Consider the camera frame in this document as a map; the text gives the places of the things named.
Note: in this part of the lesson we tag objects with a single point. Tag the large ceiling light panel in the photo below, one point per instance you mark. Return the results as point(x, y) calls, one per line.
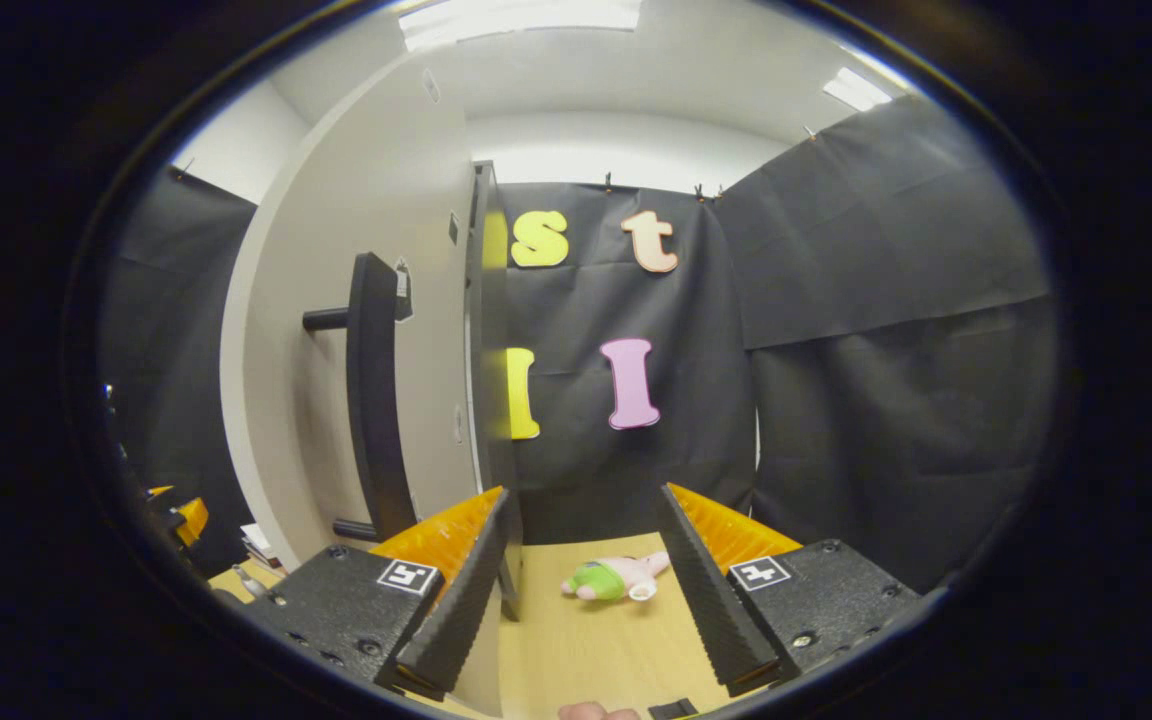
point(516, 20)

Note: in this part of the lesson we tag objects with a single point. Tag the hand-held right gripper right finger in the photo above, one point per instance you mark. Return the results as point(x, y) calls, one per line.
point(706, 590)

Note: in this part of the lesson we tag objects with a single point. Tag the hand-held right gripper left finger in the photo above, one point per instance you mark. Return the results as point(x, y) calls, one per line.
point(471, 590)

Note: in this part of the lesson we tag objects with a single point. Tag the green and pink plush toy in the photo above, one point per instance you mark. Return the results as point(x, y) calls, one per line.
point(611, 580)

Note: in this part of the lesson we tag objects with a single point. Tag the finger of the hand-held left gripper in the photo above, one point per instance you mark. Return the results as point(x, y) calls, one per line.
point(188, 518)

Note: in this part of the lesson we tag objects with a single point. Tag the beige cabinet door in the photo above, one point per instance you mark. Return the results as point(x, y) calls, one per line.
point(296, 400)

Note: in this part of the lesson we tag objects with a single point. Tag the small ceiling light panel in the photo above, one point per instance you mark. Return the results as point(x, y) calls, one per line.
point(856, 90)

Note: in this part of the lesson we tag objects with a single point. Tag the white book with picture cover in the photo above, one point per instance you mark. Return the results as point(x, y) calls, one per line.
point(261, 545)

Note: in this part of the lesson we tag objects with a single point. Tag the black backdrop cloth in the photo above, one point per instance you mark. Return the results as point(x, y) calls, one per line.
point(886, 350)

